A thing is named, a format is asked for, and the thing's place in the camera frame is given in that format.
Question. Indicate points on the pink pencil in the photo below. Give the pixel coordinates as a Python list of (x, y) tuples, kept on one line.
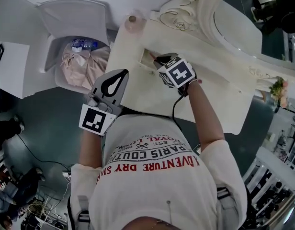
[(153, 56)]

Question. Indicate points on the oval vanity mirror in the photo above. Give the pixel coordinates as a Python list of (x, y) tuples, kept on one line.
[(245, 20)]

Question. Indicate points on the white storage shelves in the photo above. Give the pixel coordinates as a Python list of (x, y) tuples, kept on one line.
[(269, 188)]

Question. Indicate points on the cream ornate dressing table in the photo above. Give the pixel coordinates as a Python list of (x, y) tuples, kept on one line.
[(209, 99)]

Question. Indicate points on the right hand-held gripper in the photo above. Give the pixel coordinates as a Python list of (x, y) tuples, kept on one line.
[(178, 73)]

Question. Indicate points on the white chair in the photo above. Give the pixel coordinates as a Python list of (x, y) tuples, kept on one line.
[(73, 18)]

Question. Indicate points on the clear plastic water bottle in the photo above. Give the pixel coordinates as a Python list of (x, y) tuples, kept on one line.
[(84, 43)]

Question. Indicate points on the pink artificial flowers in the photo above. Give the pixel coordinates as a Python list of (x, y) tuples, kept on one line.
[(279, 92)]

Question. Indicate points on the person's white printed shirt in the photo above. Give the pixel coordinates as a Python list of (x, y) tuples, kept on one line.
[(157, 181)]

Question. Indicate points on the pink clothes pile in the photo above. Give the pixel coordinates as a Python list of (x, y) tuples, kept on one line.
[(85, 68)]

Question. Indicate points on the person's right hand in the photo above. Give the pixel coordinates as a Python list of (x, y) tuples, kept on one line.
[(197, 81)]

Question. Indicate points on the white cabinet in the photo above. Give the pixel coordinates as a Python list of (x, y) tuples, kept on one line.
[(20, 75)]

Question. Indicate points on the person's right forearm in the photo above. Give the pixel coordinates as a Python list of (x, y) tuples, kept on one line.
[(205, 118)]

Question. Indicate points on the white power strip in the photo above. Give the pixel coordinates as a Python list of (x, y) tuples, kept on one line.
[(66, 175)]

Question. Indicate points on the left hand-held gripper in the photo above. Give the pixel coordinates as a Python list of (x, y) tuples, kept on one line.
[(92, 120)]

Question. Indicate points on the pink glass bottle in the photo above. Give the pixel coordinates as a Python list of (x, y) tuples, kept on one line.
[(132, 23)]

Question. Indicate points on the white drawer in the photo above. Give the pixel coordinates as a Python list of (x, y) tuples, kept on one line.
[(145, 56)]

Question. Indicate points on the person's left forearm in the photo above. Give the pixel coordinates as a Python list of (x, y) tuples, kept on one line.
[(91, 152)]

